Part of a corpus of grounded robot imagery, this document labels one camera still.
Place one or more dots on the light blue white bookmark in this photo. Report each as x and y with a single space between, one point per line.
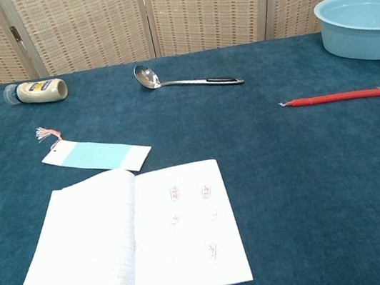
98 155

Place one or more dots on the white lined notebook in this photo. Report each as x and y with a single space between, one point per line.
184 241

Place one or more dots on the teal table cloth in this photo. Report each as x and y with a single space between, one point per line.
309 185

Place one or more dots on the red candle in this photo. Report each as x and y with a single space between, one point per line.
334 97

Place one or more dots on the mayonnaise squeeze bottle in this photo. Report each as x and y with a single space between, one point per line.
39 91

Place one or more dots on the woven bamboo folding screen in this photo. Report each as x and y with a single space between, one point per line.
84 22

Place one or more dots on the light blue plastic basin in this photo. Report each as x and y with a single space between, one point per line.
358 40

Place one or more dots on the brass screen hinge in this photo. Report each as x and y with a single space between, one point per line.
15 33

